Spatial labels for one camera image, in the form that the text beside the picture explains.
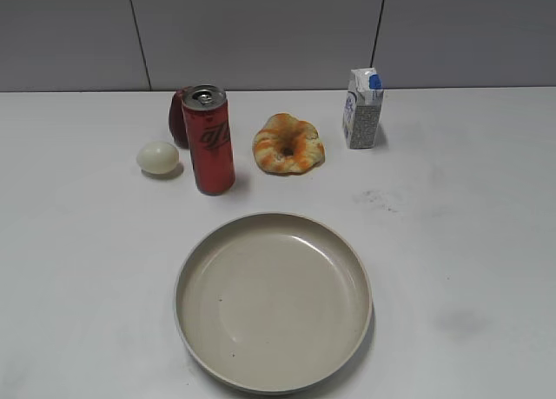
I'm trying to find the beige round plate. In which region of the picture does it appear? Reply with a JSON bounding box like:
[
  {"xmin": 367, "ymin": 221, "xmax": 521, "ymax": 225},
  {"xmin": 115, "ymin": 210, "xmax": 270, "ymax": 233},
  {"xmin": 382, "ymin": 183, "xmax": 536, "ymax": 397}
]
[{"xmin": 173, "ymin": 212, "xmax": 374, "ymax": 396}]

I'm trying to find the dark red wax apple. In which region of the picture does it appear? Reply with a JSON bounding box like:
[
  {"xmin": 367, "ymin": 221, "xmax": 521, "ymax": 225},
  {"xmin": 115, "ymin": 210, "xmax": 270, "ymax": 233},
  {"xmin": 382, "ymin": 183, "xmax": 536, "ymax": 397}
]
[{"xmin": 169, "ymin": 87, "xmax": 189, "ymax": 149}]

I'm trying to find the white egg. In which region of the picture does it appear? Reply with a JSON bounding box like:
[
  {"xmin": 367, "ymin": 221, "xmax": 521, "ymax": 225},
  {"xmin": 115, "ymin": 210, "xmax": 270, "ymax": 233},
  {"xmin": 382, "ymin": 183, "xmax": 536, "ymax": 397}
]
[{"xmin": 136, "ymin": 142, "xmax": 179, "ymax": 175}]

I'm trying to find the red cola can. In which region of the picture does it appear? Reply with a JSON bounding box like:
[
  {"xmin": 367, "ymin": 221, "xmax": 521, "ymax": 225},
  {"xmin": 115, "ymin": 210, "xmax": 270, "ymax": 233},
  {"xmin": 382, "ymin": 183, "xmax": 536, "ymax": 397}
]
[{"xmin": 182, "ymin": 85, "xmax": 235, "ymax": 196}]

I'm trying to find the white blue milk carton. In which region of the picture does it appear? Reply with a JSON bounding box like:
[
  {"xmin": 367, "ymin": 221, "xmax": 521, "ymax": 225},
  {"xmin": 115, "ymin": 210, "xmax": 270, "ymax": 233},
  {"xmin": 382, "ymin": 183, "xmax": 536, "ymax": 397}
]
[{"xmin": 342, "ymin": 68, "xmax": 384, "ymax": 150}]

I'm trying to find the orange swirl bread ring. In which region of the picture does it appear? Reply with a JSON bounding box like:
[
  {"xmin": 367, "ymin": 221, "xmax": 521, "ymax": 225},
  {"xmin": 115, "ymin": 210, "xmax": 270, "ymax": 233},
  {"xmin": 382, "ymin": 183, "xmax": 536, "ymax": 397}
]
[{"xmin": 252, "ymin": 112, "xmax": 326, "ymax": 176}]

